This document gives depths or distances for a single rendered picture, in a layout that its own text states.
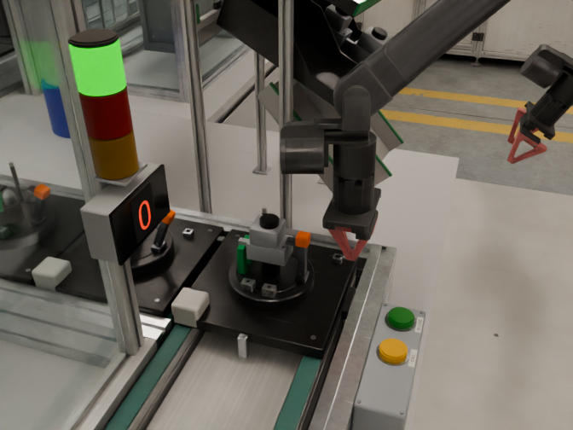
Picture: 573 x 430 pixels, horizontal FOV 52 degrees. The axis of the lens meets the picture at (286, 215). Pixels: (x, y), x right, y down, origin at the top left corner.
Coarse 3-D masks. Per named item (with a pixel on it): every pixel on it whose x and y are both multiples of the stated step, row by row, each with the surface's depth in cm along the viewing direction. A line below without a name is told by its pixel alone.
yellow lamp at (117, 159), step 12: (132, 132) 65; (96, 144) 64; (108, 144) 64; (120, 144) 64; (132, 144) 66; (96, 156) 65; (108, 156) 64; (120, 156) 65; (132, 156) 66; (96, 168) 66; (108, 168) 65; (120, 168) 66; (132, 168) 67
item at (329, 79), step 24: (240, 0) 97; (264, 0) 109; (240, 24) 99; (264, 24) 97; (312, 24) 107; (264, 48) 99; (312, 48) 109; (336, 48) 107; (312, 72) 103; (336, 72) 106
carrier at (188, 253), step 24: (168, 240) 102; (192, 240) 106; (216, 240) 106; (144, 264) 97; (168, 264) 100; (192, 264) 100; (144, 288) 95; (168, 288) 95; (144, 312) 92; (168, 312) 92
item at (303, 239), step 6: (300, 234) 89; (306, 234) 89; (288, 240) 90; (294, 240) 90; (300, 240) 88; (306, 240) 88; (294, 246) 90; (300, 246) 89; (306, 246) 89; (300, 252) 90; (306, 252) 91; (300, 258) 91; (306, 258) 91; (300, 264) 91; (306, 264) 92; (300, 270) 92; (306, 270) 93
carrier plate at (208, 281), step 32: (224, 256) 102; (320, 256) 102; (192, 288) 95; (224, 288) 95; (320, 288) 95; (224, 320) 89; (256, 320) 89; (288, 320) 89; (320, 320) 89; (320, 352) 84
